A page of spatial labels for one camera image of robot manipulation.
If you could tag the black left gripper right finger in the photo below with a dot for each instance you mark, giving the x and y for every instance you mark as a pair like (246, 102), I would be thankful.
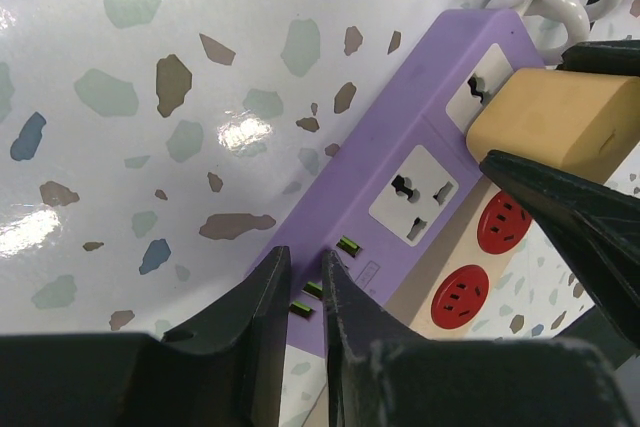
(382, 373)

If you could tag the purple power strip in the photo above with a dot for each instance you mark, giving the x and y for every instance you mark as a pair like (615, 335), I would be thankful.
(405, 169)

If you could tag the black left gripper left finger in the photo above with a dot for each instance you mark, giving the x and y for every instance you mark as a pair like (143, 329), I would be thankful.
(221, 367)

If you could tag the orange yellow charger plug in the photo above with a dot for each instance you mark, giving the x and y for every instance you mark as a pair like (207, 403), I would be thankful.
(585, 124)

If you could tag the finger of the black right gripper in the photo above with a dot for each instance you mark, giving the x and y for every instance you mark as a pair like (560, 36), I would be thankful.
(615, 57)
(595, 229)

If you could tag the beige red power strip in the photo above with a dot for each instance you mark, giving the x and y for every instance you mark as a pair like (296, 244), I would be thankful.
(450, 284)

